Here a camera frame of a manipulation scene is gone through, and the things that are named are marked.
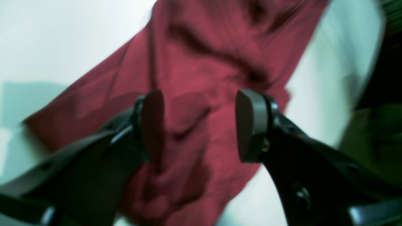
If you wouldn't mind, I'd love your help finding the dark red long-sleeve shirt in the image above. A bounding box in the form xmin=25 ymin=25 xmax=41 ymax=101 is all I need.
xmin=24 ymin=0 xmax=327 ymax=226

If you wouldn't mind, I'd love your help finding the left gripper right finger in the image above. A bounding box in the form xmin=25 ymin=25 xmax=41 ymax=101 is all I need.
xmin=235 ymin=89 xmax=402 ymax=226

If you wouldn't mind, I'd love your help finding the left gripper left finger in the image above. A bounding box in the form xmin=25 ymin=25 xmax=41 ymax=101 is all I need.
xmin=1 ymin=90 xmax=165 ymax=226

